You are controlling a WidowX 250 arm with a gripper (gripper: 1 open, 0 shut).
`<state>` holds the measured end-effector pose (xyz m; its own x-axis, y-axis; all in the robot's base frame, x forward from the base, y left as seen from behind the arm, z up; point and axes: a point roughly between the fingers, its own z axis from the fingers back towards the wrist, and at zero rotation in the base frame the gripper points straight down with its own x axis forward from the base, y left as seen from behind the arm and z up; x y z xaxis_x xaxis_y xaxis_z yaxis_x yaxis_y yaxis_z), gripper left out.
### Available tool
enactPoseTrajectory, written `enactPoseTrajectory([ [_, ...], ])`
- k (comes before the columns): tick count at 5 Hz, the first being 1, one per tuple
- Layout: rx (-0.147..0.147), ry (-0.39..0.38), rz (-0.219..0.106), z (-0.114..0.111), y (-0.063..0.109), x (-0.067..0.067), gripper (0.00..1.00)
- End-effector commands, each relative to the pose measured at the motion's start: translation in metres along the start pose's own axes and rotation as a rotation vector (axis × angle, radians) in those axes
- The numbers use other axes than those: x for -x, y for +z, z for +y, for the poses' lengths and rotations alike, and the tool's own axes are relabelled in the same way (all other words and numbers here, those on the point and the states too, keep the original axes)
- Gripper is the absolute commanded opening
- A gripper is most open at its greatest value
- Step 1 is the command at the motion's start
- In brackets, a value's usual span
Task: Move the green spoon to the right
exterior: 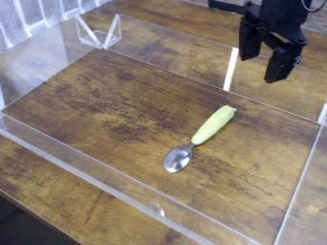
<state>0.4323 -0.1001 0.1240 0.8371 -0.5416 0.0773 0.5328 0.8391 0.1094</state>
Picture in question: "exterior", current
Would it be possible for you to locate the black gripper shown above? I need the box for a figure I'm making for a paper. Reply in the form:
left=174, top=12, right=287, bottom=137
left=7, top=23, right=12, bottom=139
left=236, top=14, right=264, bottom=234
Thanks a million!
left=239, top=0, right=309, bottom=83

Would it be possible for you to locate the green handled metal spoon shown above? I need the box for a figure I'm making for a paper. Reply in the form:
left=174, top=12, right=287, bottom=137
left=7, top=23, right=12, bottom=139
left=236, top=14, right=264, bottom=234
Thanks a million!
left=163, top=105, right=236, bottom=173

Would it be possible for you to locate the clear acrylic enclosure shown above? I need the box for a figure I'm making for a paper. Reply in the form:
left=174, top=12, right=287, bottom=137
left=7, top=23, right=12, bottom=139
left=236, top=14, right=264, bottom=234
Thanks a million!
left=0, top=3, right=327, bottom=245

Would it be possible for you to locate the clear acrylic triangle bracket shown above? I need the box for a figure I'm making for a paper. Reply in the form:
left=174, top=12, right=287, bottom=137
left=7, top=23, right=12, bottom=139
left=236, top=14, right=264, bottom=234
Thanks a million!
left=75, top=13, right=122, bottom=50

